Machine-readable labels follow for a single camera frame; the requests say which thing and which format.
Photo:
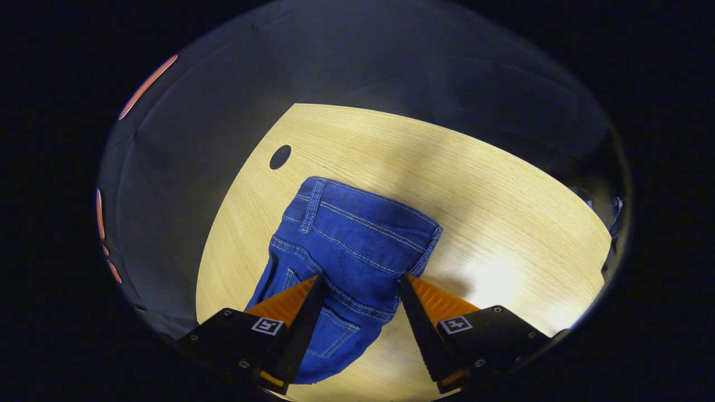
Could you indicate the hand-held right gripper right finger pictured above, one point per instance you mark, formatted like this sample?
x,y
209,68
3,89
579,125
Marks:
x,y
424,335

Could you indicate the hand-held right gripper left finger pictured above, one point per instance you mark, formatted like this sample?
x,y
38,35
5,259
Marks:
x,y
299,335

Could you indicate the blue jeans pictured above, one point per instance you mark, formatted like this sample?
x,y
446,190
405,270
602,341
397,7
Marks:
x,y
357,240

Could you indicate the black backdrop cloth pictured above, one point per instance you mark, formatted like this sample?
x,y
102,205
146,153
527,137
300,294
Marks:
x,y
223,84

